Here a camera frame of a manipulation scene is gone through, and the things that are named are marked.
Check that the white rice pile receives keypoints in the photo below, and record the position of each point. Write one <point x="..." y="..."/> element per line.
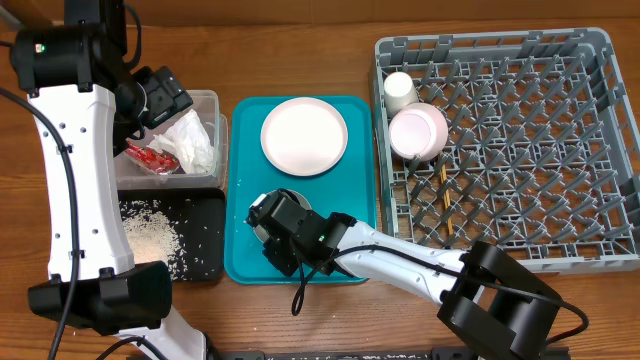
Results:
<point x="155" y="230"/>

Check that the teal plastic tray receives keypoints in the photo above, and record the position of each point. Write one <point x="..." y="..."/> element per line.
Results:
<point x="349" y="187"/>

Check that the clear plastic bin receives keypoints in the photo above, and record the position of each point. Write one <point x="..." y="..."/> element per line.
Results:
<point x="205" y="102"/>

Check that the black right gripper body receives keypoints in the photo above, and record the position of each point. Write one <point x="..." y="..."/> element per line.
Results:
<point x="284" y="249"/>

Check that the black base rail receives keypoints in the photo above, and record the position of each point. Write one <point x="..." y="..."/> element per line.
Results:
<point x="438" y="353"/>

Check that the white napkin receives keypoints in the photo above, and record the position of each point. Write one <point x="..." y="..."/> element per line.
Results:
<point x="188" y="141"/>

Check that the grey bowl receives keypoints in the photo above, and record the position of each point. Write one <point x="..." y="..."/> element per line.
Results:
<point x="261" y="233"/>

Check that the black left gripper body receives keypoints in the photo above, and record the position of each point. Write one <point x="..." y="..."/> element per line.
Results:
<point x="156" y="100"/>

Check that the black tray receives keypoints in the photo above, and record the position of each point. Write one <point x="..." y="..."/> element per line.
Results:
<point x="205" y="210"/>

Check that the grey dishwasher rack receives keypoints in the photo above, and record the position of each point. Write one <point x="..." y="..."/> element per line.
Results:
<point x="542" y="158"/>

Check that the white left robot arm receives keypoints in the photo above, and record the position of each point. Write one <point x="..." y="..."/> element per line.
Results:
<point x="90" y="96"/>

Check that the pale green cup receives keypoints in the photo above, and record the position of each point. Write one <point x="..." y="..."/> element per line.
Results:
<point x="399" y="92"/>

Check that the pink plate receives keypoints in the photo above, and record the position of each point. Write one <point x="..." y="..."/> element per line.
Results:
<point x="304" y="136"/>

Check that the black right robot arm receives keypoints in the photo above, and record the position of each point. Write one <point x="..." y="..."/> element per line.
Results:
<point x="491" y="302"/>

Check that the pink bowl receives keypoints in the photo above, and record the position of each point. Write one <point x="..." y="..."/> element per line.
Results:
<point x="418" y="130"/>

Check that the red snack wrapper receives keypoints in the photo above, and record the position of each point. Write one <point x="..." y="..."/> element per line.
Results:
<point x="151" y="161"/>

